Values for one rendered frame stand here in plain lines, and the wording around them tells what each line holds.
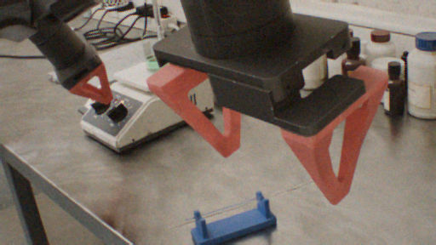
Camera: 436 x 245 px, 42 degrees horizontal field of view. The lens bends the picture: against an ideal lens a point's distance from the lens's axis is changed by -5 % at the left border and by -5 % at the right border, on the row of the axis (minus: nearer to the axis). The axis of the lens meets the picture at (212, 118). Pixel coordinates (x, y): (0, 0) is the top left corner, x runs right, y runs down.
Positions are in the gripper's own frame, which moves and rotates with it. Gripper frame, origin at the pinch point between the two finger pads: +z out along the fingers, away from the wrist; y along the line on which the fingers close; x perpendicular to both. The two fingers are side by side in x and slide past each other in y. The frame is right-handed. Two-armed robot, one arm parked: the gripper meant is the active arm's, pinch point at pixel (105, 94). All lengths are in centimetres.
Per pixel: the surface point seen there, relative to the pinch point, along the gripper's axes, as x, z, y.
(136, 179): 3.2, 5.8, -14.5
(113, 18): -7, 28, 81
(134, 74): -5.2, 4.4, 6.6
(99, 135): 5.3, 5.4, 0.2
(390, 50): -43.1, 23.7, -8.3
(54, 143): 13.2, 4.5, 6.1
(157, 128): -3.1, 9.3, -3.0
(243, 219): -6.0, 6.0, -33.0
